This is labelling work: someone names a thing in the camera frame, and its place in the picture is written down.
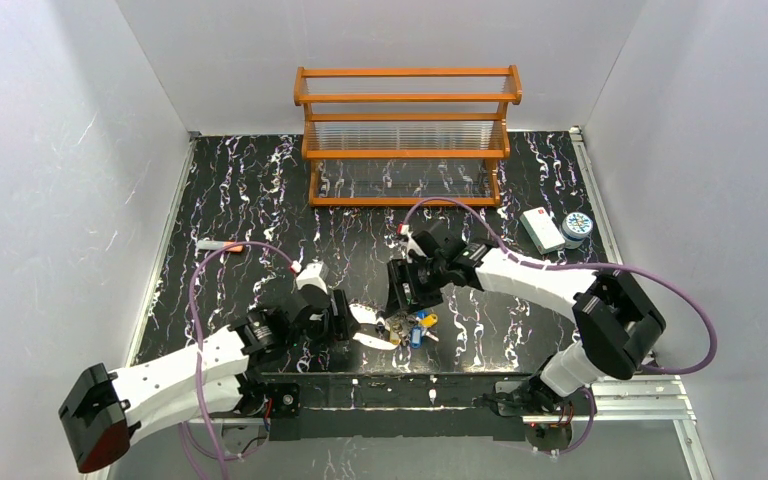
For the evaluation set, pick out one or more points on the orange wooden shelf rack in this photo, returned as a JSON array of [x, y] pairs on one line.
[[390, 137]]

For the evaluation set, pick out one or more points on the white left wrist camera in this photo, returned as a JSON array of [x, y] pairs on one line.
[[313, 275]]

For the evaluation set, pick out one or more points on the blue white round tin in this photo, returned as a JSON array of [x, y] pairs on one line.
[[575, 228]]

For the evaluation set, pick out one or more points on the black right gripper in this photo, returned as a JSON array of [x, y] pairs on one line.
[[404, 293]]

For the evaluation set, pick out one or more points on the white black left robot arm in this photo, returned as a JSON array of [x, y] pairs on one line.
[[107, 411]]

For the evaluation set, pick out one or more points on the white rectangular box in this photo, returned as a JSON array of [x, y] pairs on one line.
[[542, 230]]

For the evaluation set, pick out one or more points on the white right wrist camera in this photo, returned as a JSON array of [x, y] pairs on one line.
[[413, 250]]

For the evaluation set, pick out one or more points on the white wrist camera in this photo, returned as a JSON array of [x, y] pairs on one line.
[[413, 250], [313, 275]]

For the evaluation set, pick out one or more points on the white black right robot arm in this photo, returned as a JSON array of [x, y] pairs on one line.
[[617, 322]]

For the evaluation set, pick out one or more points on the cluster of tagged keys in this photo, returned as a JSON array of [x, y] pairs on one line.
[[411, 331]]

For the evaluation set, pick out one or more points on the orange grey marker pen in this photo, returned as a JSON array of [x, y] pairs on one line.
[[207, 245]]

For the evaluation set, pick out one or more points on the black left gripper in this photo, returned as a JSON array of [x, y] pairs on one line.
[[343, 315]]

